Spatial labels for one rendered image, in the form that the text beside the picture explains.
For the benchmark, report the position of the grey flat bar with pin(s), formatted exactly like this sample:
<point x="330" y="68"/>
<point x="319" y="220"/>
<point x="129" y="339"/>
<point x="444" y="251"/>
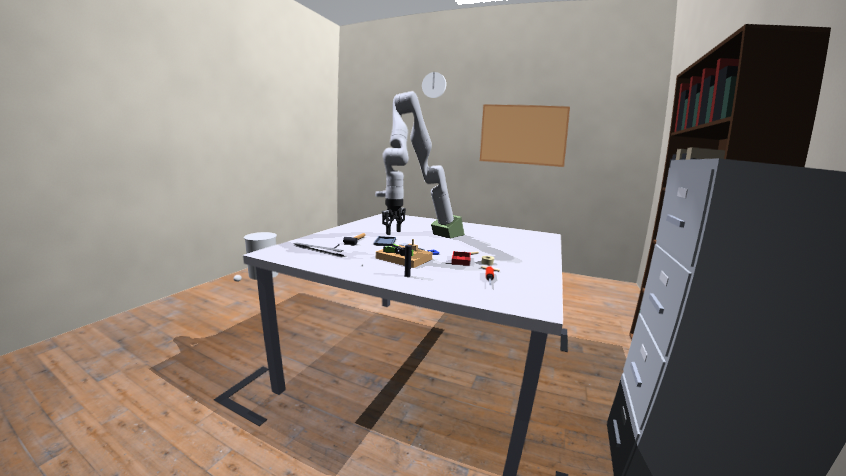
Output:
<point x="307" y="247"/>

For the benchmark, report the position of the black mallet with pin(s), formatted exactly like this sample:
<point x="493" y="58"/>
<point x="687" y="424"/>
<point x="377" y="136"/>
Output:
<point x="353" y="240"/>

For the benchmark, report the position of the black cylinder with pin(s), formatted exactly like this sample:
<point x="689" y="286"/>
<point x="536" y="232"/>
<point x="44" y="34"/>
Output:
<point x="407" y="269"/>

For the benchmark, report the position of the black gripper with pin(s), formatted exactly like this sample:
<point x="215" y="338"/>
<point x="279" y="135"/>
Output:
<point x="394" y="211"/>

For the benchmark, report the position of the red open tray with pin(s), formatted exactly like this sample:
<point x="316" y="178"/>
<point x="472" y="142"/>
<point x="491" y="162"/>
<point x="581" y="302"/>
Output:
<point x="461" y="258"/>

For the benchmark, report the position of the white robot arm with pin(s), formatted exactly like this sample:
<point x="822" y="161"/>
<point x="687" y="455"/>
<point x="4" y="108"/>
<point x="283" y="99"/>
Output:
<point x="402" y="104"/>

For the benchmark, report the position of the brown wooden bench board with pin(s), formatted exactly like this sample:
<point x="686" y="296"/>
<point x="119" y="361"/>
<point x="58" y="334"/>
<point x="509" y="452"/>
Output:
<point x="420" y="257"/>

